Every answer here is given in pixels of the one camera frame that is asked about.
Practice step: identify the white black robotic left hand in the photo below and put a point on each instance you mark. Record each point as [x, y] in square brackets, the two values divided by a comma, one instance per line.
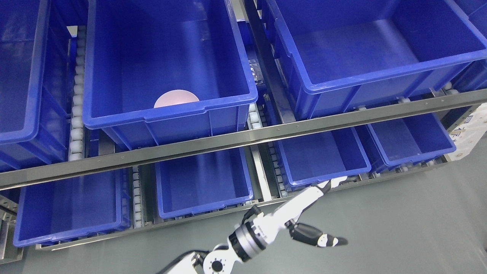
[287, 215]

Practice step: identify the pink bowl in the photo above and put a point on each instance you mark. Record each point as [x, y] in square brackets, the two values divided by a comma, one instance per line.
[175, 97]

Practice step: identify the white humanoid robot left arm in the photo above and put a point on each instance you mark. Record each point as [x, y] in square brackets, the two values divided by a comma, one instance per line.
[241, 246]

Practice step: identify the metal roller shelf rack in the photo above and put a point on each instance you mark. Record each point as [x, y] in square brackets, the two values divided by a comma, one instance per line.
[252, 139]

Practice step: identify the blue bin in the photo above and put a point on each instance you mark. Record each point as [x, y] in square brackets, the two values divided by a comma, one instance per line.
[36, 75]
[474, 77]
[309, 159]
[202, 183]
[69, 209]
[339, 55]
[411, 140]
[137, 50]

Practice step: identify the lower middle blue bin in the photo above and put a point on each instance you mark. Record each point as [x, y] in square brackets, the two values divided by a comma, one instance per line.
[202, 183]

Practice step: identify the lower far right blue bin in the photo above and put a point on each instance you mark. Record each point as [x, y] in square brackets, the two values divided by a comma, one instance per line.
[411, 140]

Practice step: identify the lower left blue bin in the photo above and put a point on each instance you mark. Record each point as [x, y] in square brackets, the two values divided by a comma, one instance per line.
[69, 209]

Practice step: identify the upper middle blue bin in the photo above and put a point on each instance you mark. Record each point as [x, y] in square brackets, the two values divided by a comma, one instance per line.
[137, 50]

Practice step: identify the white sign with blue characters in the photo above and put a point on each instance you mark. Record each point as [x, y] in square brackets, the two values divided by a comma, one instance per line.
[467, 135]

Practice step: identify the upper far right blue bin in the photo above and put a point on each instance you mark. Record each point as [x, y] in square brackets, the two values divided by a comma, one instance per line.
[474, 77]

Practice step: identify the upper left blue bin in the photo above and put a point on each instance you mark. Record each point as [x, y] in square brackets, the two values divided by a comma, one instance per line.
[36, 75]

